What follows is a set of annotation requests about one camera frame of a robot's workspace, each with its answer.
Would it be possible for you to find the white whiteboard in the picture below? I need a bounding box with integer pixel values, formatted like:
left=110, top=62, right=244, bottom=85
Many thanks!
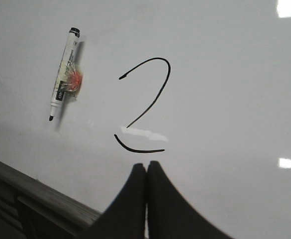
left=0, top=0, right=291, bottom=239

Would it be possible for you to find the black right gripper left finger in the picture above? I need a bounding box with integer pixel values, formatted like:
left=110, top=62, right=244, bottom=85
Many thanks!
left=78, top=163, right=146, bottom=239

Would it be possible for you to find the grey aluminium whiteboard tray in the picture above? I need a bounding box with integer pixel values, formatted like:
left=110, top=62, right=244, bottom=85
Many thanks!
left=0, top=162, right=101, bottom=230

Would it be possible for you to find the white whiteboard marker black tip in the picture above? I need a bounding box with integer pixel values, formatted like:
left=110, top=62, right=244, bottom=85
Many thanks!
left=49, top=27, right=80, bottom=121

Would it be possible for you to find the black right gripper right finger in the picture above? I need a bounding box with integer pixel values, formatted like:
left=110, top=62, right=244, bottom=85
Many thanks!
left=147, top=161, right=231, bottom=239

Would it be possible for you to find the red magnet taped to marker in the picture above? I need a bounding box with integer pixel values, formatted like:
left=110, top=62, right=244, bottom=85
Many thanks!
left=61, top=62, right=83, bottom=98

